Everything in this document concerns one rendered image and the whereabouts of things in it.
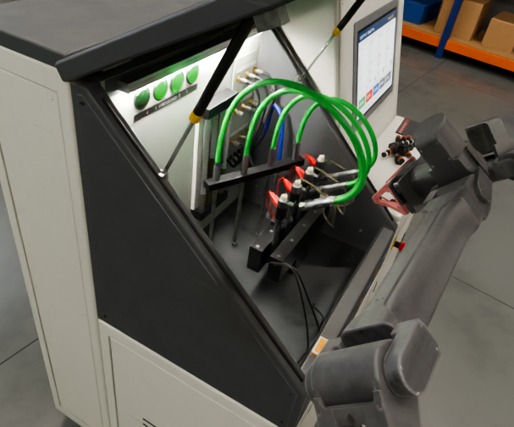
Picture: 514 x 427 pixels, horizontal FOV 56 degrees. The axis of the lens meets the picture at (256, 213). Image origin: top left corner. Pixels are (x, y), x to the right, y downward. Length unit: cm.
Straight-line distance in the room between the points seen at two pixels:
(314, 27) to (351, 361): 111
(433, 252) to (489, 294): 243
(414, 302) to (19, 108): 86
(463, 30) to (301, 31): 512
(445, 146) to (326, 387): 43
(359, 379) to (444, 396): 201
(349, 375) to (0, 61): 89
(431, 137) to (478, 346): 203
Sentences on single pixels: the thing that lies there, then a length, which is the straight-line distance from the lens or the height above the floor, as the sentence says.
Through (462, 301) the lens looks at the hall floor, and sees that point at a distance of 289.
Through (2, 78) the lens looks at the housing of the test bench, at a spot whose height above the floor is 140.
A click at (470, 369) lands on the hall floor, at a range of 259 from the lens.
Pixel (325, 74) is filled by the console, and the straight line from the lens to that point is 144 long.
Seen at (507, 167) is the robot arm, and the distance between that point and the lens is 104.
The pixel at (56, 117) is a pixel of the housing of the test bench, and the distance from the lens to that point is 103.
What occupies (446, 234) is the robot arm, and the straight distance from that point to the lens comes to 64.
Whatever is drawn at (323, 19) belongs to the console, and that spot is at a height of 147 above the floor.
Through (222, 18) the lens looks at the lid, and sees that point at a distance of 68.
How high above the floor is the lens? 184
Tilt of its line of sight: 38 degrees down
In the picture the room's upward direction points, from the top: 9 degrees clockwise
